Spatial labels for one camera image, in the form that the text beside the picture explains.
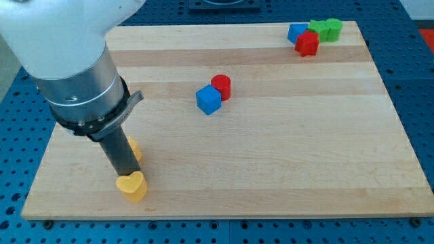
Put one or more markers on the black wrist clamp flange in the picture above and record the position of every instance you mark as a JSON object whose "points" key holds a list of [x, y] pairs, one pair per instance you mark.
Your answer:
{"points": [[102, 126]]}

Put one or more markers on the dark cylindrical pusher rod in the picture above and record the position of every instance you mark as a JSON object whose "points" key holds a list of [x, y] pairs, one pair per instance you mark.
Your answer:
{"points": [[119, 152]]}

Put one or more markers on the yellow heart block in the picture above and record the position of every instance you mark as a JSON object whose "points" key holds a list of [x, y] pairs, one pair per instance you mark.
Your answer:
{"points": [[133, 187]]}

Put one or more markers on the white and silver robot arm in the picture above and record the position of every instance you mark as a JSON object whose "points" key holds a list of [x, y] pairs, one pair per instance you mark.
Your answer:
{"points": [[62, 46]]}

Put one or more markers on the yellow block behind rod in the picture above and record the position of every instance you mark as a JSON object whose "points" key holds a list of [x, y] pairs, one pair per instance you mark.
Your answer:
{"points": [[135, 148]]}

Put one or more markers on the blue cube block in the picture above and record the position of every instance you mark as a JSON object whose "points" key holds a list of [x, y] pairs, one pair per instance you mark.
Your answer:
{"points": [[208, 99]]}

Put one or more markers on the red cylinder block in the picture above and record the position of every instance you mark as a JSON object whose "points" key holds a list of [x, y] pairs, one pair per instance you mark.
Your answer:
{"points": [[223, 84]]}

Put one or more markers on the light wooden board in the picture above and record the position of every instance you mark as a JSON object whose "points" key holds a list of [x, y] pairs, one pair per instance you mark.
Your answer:
{"points": [[300, 137]]}

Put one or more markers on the blue block far corner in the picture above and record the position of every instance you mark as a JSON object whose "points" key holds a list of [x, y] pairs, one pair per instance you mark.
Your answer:
{"points": [[295, 30]]}

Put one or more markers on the red star block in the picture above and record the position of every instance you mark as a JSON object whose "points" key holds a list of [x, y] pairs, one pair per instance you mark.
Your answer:
{"points": [[307, 43]]}

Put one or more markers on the green star block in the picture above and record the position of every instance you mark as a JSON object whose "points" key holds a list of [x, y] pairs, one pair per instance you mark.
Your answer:
{"points": [[319, 27]]}

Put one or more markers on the green cylinder block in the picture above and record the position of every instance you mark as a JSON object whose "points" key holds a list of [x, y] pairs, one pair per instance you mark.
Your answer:
{"points": [[334, 29]]}

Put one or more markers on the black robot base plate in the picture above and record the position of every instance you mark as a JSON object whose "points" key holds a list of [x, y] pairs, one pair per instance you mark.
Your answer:
{"points": [[197, 6]]}

